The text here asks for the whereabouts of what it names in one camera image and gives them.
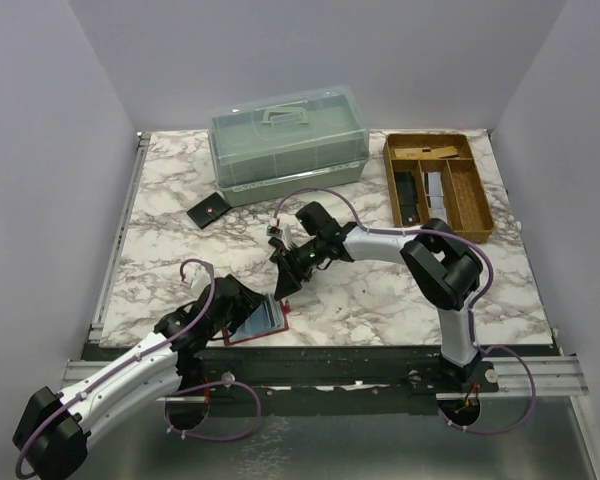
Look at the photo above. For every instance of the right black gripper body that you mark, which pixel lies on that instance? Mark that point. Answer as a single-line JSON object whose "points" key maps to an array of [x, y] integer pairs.
{"points": [[306, 257]]}

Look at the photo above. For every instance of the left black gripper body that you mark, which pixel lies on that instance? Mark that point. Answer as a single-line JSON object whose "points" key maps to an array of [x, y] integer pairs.
{"points": [[242, 305]]}

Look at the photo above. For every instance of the red card holder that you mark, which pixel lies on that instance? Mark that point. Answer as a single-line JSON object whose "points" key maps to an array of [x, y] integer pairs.
{"points": [[275, 327]]}

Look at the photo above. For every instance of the light blue card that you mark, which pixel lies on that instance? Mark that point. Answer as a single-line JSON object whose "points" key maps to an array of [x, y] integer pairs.
{"points": [[262, 322]]}

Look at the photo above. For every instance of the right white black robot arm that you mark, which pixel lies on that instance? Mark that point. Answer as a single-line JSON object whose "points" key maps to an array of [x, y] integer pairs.
{"points": [[444, 268]]}

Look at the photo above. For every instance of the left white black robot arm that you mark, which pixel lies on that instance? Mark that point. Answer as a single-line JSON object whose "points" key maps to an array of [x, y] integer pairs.
{"points": [[57, 428]]}

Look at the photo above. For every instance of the white cards in tray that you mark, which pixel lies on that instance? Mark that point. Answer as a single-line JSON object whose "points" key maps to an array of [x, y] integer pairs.
{"points": [[434, 195]]}

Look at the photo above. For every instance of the black items in tray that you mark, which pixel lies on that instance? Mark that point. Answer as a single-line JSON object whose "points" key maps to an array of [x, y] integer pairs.
{"points": [[407, 197]]}

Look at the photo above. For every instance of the green plastic storage box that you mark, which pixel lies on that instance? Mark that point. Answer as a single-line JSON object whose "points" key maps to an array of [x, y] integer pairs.
{"points": [[267, 149]]}

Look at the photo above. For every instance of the brown cardboard piece in tray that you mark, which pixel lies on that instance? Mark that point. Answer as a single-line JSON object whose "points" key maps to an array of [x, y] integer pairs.
{"points": [[424, 153]]}

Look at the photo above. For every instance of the brown woven organizer tray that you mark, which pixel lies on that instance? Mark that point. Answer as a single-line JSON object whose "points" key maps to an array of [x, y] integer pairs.
{"points": [[468, 211]]}

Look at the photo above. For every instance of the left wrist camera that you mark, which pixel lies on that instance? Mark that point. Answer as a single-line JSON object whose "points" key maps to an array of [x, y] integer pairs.
{"points": [[196, 278]]}

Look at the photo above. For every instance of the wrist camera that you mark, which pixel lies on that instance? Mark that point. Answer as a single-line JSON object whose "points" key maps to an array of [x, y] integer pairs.
{"points": [[196, 278], [279, 235]]}

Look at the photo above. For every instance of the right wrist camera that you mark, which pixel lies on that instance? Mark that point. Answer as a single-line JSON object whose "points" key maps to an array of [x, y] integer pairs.
{"points": [[279, 235]]}

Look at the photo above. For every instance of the black mounting base rail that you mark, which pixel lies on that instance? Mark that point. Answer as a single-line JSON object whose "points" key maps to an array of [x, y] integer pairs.
{"points": [[313, 381]]}

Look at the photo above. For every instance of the aluminium frame rail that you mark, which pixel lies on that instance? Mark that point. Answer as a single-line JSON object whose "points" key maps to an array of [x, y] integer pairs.
{"points": [[145, 302]]}

